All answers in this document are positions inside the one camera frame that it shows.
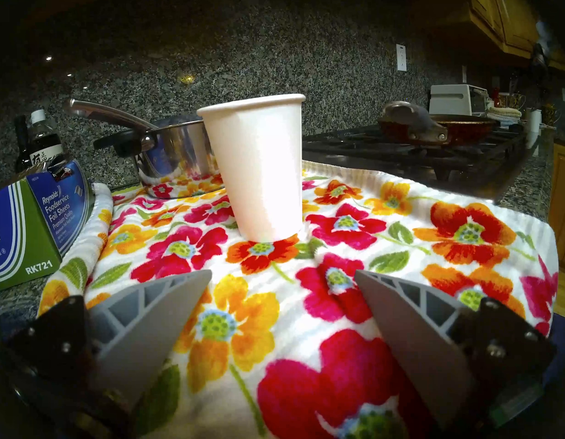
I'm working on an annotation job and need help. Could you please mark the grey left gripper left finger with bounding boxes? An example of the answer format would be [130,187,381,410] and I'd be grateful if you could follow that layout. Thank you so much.
[8,269,213,409]

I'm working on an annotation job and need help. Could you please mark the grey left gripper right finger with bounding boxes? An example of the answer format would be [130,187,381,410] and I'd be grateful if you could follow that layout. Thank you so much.
[354,270,557,430]

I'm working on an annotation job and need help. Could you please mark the black gas stove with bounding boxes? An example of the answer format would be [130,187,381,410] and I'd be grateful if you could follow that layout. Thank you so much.
[302,125,539,201]

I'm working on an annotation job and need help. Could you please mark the stainless steel pot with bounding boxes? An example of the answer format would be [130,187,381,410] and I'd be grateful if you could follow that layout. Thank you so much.
[63,98,226,200]

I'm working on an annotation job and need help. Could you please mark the floral kitchen towel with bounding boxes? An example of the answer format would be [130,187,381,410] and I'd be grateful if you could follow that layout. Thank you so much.
[38,161,560,439]

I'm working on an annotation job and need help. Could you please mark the blue foil sheets box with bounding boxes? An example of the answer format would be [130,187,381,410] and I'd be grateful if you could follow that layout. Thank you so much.
[0,159,96,294]

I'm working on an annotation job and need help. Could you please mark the wooden base cabinets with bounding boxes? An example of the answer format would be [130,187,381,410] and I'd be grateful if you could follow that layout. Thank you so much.
[549,143,565,274]

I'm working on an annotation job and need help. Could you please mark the large black burner grate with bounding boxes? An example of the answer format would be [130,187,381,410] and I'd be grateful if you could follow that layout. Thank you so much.
[302,125,530,180]

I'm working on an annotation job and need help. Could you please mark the dark bottle white cap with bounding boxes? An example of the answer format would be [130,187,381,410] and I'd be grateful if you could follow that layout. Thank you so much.
[27,109,65,170]

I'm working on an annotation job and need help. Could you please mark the dark nonstick frying pan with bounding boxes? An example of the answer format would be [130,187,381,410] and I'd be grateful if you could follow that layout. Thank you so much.
[378,101,498,147]

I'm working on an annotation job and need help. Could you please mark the black glass bottle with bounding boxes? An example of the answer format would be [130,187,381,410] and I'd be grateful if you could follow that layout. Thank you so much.
[13,116,33,173]

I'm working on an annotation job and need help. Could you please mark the folded dishcloth stack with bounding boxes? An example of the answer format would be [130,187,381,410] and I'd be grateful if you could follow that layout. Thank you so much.
[486,107,523,128]

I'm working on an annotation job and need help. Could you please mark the white toaster oven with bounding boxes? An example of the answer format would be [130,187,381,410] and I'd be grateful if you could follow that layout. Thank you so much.
[429,84,490,116]

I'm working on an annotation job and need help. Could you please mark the wooden wall cabinet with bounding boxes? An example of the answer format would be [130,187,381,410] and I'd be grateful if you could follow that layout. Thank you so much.
[465,0,565,75]

